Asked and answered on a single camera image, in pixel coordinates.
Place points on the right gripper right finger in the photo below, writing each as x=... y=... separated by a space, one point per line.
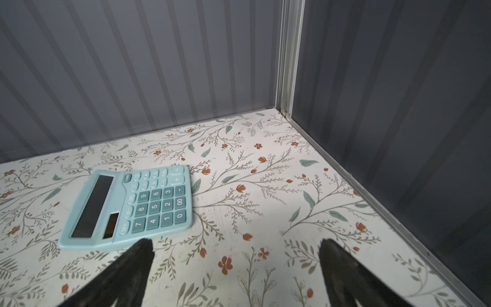
x=349 y=283

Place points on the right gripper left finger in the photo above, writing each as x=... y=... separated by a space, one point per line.
x=123 y=283

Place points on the light blue calculator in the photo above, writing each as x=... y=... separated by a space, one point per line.
x=114 y=210

